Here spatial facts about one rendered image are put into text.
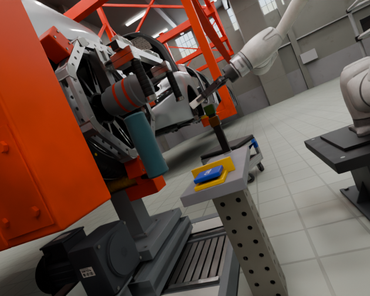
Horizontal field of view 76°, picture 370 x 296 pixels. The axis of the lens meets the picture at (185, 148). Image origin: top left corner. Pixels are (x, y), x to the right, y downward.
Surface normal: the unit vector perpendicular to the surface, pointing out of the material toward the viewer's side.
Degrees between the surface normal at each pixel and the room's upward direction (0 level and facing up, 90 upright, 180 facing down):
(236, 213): 90
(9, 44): 90
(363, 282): 0
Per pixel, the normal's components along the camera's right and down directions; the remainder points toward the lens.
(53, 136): 0.88, -0.35
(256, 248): -0.29, 0.19
